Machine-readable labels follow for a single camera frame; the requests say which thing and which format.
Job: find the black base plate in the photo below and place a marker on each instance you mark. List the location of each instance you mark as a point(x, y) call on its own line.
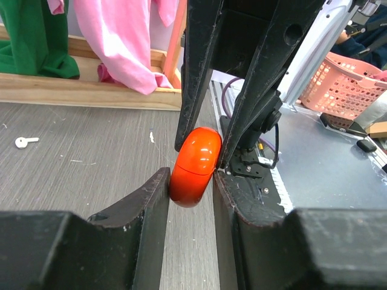
point(246, 160)

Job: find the pink t-shirt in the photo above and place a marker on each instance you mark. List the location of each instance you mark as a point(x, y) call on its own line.
point(119, 34)

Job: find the wooden clothes rack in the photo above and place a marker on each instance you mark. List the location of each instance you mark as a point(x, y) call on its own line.
point(89, 92)

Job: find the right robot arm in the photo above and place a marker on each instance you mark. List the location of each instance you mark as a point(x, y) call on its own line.
point(311, 50)

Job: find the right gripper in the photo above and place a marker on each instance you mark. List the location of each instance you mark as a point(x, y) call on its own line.
point(284, 23)

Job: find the pink laundry basket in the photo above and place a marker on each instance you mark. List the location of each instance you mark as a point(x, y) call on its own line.
point(343, 87)

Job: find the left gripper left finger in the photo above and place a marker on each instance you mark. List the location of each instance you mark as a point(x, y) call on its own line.
point(120, 247)

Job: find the green garment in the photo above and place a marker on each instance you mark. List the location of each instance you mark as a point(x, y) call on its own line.
point(38, 44)

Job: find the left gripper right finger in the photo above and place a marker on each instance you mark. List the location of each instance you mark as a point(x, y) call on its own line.
point(262, 248)

